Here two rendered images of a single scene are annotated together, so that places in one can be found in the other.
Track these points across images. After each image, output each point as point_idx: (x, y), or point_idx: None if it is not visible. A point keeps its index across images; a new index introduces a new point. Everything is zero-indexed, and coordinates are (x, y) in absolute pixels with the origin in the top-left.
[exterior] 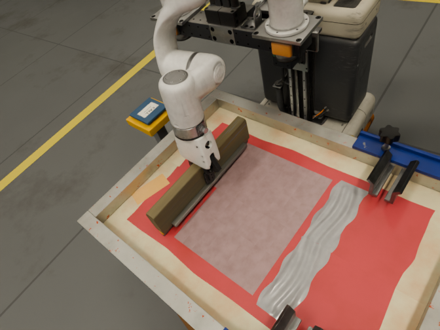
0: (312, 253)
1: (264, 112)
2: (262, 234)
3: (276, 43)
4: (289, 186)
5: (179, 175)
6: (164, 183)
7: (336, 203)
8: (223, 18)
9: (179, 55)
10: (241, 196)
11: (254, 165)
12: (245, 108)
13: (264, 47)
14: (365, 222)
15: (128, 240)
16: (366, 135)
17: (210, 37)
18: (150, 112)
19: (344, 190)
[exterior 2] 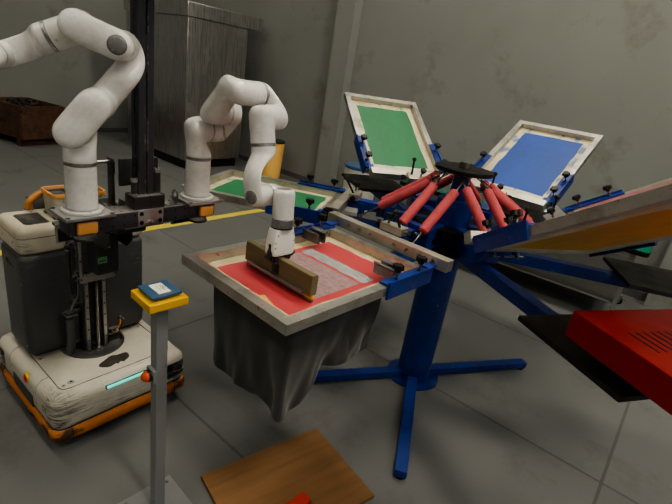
0: (341, 265)
1: (234, 246)
2: (325, 274)
3: (205, 206)
4: (296, 261)
5: (259, 290)
6: (263, 296)
7: (315, 254)
8: (154, 201)
9: (263, 185)
10: None
11: None
12: (222, 250)
13: (189, 215)
14: (328, 253)
15: None
16: None
17: (136, 223)
18: (167, 287)
19: (308, 250)
